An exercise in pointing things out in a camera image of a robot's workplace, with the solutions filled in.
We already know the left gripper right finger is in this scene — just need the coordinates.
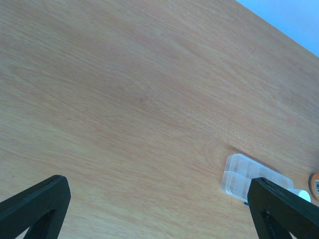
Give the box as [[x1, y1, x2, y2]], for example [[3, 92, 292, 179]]
[[247, 177, 319, 239]]

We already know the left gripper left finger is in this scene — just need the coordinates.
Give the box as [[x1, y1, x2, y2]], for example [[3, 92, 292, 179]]
[[0, 175, 71, 239]]

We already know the small white pill bottle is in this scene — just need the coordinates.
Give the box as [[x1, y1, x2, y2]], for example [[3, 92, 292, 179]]
[[289, 189, 311, 202]]

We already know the orange pill bottle grey cap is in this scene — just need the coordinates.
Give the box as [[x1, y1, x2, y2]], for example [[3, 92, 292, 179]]
[[309, 173, 319, 200]]

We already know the clear plastic pill organizer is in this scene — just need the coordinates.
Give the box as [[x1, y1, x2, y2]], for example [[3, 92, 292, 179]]
[[221, 153, 294, 203]]

